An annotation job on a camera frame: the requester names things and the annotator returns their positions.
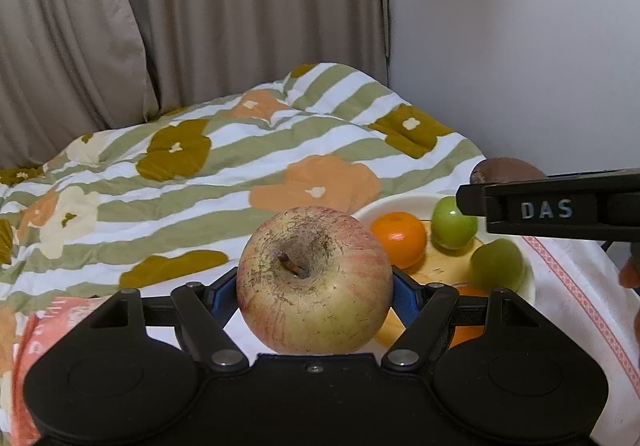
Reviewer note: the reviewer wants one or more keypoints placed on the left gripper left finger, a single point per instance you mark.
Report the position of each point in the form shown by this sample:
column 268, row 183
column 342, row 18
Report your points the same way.
column 202, row 313

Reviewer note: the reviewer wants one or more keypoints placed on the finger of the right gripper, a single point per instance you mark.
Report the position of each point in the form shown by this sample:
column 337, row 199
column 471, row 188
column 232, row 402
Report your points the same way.
column 470, row 199

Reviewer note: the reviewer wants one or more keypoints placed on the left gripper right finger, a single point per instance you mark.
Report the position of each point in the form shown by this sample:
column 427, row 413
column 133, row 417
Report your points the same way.
column 425, row 310

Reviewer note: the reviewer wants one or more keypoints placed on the brown kiwi with sticker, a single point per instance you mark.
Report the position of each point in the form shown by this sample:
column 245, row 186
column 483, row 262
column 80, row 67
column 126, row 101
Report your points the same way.
column 504, row 170

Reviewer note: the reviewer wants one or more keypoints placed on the large yellow-red apple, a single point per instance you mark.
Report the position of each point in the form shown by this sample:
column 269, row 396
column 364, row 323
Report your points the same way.
column 314, row 280

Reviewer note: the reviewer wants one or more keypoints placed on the green apple back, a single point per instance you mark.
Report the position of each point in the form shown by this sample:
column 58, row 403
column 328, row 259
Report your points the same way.
column 451, row 230

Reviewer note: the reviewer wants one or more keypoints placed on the green apple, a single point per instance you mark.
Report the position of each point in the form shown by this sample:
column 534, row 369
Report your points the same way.
column 451, row 230
column 499, row 264

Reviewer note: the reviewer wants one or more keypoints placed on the large orange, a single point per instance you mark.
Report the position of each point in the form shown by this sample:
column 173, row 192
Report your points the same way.
column 467, row 332

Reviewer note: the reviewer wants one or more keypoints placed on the white fruit bowl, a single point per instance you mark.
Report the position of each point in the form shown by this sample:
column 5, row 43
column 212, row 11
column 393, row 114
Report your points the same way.
column 438, row 264

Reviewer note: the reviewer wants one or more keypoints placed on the green apple front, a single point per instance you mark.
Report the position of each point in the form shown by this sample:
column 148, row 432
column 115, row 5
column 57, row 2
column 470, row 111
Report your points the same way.
column 499, row 264

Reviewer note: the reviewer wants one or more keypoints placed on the orange mandarin back of bowl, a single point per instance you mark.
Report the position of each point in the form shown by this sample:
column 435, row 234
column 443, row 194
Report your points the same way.
column 403, row 237

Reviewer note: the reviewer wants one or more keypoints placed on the white pink floral cloth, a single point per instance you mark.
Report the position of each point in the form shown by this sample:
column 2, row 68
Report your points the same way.
column 576, row 287

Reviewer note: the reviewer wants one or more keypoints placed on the floral striped duvet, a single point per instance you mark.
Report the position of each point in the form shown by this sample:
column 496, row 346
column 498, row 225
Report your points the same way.
column 180, row 195

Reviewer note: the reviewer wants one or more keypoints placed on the beige curtain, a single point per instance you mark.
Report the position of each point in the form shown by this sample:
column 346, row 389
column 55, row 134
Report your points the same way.
column 72, row 67

